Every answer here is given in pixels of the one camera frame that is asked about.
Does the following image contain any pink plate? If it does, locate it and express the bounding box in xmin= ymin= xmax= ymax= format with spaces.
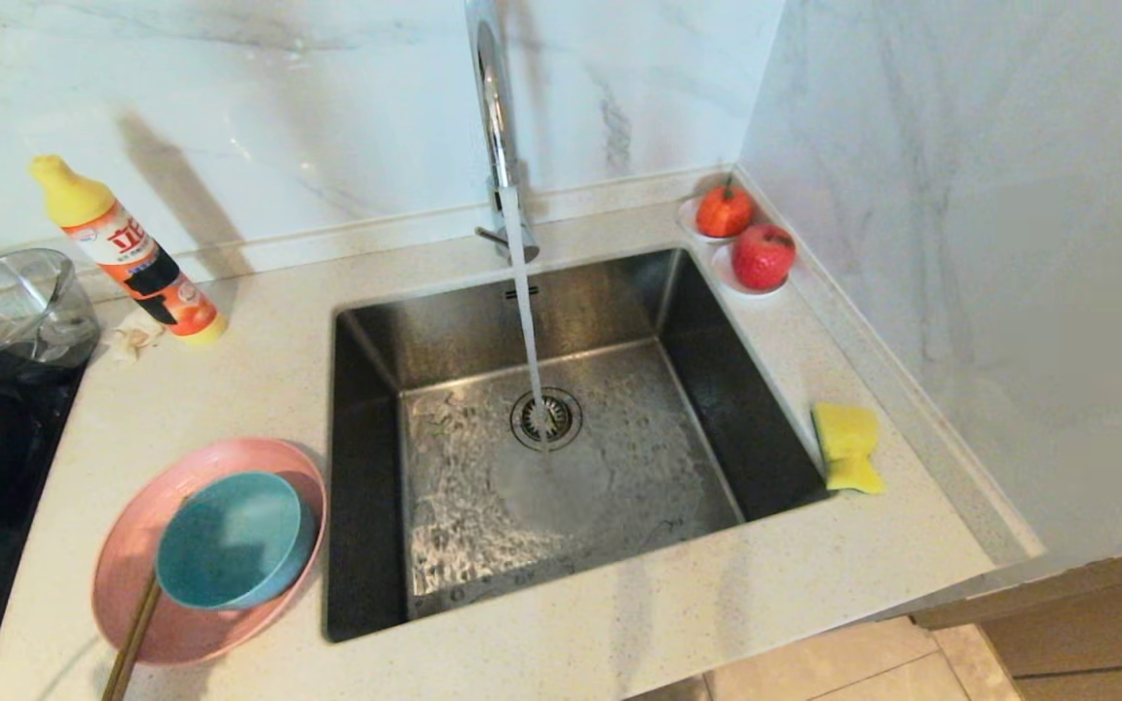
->
xmin=92 ymin=437 xmax=328 ymax=667

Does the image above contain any chrome faucet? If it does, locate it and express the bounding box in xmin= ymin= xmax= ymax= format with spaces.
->
xmin=462 ymin=0 xmax=541 ymax=265

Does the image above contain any red apple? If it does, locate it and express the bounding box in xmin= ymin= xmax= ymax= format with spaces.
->
xmin=731 ymin=222 xmax=798 ymax=291

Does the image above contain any stainless steel sink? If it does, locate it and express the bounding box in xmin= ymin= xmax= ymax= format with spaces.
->
xmin=322 ymin=243 xmax=840 ymax=645

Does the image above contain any clear glass bowl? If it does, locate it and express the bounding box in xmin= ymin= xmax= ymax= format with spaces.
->
xmin=0 ymin=248 xmax=101 ymax=377

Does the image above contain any yellow green sponge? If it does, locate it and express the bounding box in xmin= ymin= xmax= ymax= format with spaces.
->
xmin=812 ymin=402 xmax=886 ymax=496

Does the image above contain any yellow-capped dish soap bottle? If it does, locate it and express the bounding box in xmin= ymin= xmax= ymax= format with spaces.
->
xmin=30 ymin=154 xmax=229 ymax=348

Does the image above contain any crumpled white paper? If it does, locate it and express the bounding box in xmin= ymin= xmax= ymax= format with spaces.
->
xmin=108 ymin=312 xmax=168 ymax=363

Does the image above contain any small white dish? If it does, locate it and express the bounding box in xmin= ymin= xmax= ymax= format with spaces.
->
xmin=712 ymin=241 xmax=794 ymax=296
xmin=678 ymin=195 xmax=757 ymax=242

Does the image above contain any teal bowl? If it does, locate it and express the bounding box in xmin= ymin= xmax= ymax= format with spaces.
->
xmin=155 ymin=471 xmax=317 ymax=611

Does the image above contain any light wooden cabinet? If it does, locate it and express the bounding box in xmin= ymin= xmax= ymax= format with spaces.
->
xmin=912 ymin=537 xmax=1122 ymax=701

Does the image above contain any wooden chopstick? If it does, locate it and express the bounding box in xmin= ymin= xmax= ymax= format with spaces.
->
xmin=100 ymin=576 xmax=155 ymax=701
xmin=113 ymin=574 xmax=164 ymax=701

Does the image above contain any orange red tomato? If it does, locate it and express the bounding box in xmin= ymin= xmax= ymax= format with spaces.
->
xmin=696 ymin=175 xmax=755 ymax=240

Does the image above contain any metal sink drain strainer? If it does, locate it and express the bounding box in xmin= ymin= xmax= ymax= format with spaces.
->
xmin=509 ymin=387 xmax=583 ymax=452

